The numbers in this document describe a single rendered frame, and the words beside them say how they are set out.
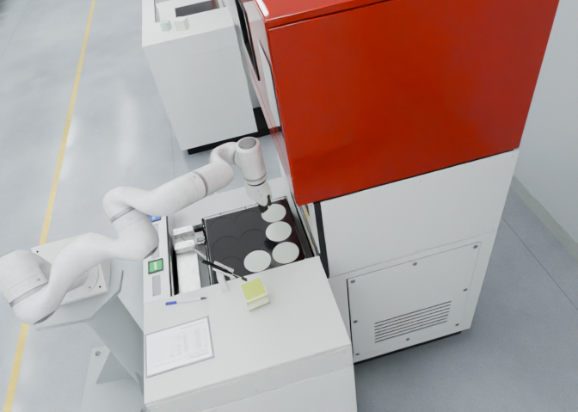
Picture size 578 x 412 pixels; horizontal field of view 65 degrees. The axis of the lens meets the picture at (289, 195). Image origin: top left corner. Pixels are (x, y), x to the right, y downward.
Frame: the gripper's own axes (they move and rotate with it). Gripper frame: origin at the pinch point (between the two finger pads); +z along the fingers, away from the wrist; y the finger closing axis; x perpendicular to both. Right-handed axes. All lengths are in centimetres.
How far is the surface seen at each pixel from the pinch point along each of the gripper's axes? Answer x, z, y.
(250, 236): -8.9, 9.7, -0.4
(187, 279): -37.3, 11.3, -5.8
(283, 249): -5.3, 9.5, 14.1
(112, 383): -83, 98, -54
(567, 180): 148, 62, 70
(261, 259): -14.1, 9.4, 10.9
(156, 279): -45.8, 3.6, -8.9
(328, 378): -29, 20, 55
